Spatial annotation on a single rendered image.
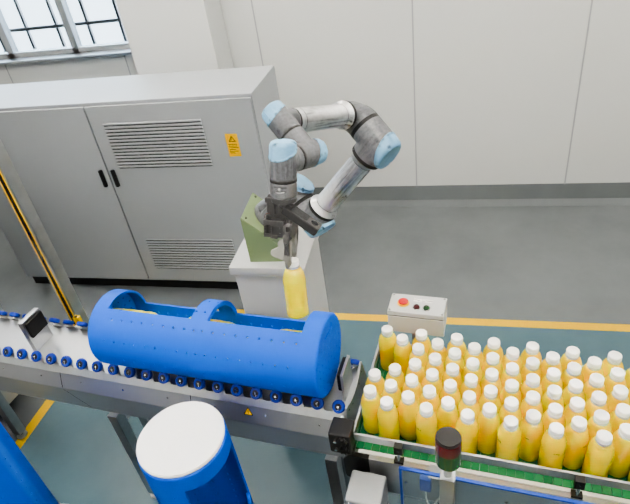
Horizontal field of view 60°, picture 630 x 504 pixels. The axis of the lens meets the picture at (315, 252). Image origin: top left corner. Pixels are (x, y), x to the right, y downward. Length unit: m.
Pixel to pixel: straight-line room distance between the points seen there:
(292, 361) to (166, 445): 0.46
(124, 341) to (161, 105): 1.74
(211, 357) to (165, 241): 2.15
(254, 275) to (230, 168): 1.31
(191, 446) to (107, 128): 2.33
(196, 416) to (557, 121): 3.49
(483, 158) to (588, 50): 1.02
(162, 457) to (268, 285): 0.82
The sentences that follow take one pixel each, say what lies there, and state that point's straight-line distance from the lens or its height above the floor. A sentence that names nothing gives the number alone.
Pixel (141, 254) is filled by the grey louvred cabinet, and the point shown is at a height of 0.33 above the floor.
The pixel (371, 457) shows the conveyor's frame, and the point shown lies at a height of 0.90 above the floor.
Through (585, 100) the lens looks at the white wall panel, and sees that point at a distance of 4.50.
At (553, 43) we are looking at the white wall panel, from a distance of 4.32.
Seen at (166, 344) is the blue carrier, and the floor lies 1.17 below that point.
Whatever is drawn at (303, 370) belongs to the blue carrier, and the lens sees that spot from 1.75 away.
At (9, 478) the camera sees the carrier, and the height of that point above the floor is 0.86.
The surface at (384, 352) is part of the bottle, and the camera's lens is 1.99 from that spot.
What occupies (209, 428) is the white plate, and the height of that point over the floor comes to 1.04.
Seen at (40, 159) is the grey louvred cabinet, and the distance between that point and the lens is 4.08.
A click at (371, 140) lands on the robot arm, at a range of 1.84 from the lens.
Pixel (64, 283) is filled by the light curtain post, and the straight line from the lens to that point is 2.85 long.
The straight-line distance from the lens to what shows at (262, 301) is 2.33.
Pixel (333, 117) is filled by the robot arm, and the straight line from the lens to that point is 1.76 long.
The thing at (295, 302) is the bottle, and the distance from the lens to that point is 1.62.
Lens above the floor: 2.42
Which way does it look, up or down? 35 degrees down
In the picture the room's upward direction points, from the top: 9 degrees counter-clockwise
